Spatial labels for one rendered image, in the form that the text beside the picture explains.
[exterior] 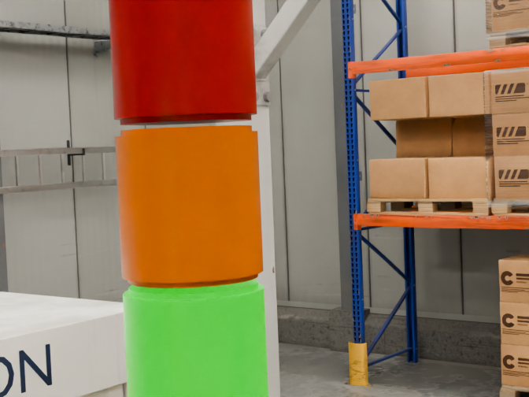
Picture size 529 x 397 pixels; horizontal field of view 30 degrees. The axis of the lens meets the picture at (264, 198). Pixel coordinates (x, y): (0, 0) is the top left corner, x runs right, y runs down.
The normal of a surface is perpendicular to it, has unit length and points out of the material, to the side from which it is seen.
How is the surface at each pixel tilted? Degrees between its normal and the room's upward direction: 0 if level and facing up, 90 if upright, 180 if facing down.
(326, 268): 90
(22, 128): 90
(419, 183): 90
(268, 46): 90
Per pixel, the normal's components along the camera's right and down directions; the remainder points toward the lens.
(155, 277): -0.50, 0.07
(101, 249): 0.79, 0.00
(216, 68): 0.50, 0.03
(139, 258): -0.70, 0.07
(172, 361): -0.25, 0.06
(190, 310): 0.00, 0.05
